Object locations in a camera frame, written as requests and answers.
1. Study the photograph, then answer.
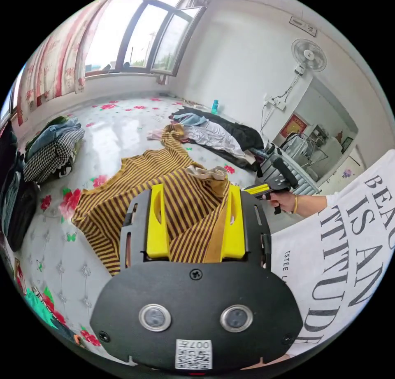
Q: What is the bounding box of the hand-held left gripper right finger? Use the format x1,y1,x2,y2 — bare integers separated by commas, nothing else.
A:
221,185,246,260

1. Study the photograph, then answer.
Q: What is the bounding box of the heap of unfolded clothes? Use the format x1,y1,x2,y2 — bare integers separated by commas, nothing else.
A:
146,105,267,173

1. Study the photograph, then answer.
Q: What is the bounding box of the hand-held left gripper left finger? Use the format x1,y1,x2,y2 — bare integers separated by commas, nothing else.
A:
146,183,171,258

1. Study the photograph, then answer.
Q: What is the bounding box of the white wall fan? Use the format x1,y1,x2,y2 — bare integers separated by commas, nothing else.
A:
291,38,328,75

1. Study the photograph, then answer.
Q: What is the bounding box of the person's right hand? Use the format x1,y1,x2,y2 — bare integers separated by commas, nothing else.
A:
269,192,297,215

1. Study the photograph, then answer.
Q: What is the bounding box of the white wall socket with cable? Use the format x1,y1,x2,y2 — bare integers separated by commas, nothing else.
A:
260,93,288,133

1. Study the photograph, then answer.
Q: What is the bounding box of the window with dark frame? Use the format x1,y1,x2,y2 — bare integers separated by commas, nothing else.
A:
84,0,208,77

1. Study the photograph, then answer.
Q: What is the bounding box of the red and white flowered curtain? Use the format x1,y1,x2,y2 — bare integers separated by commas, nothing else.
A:
13,0,121,127

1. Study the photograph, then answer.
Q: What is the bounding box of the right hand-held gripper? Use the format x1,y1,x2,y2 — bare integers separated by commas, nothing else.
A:
243,175,293,215

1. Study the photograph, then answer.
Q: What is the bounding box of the person's body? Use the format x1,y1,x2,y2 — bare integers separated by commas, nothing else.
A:
271,150,395,358

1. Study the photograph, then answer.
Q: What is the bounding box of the person's right forearm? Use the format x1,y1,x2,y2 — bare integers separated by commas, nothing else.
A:
292,194,328,220

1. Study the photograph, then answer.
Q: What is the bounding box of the pile of dark clothes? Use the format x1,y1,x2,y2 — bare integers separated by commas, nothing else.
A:
0,121,40,252

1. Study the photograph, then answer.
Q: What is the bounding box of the bed with flower print sheet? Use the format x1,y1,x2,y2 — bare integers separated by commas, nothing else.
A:
0,94,309,355

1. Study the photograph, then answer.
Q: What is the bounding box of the clothes drying rack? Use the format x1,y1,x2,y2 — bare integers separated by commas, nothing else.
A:
279,131,330,196

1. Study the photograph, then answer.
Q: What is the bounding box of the pile of folded clothes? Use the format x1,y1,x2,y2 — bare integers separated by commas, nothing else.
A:
23,115,86,184

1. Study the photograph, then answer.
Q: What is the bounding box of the black and yellow striped long sleeve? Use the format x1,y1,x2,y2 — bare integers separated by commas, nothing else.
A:
71,124,247,276

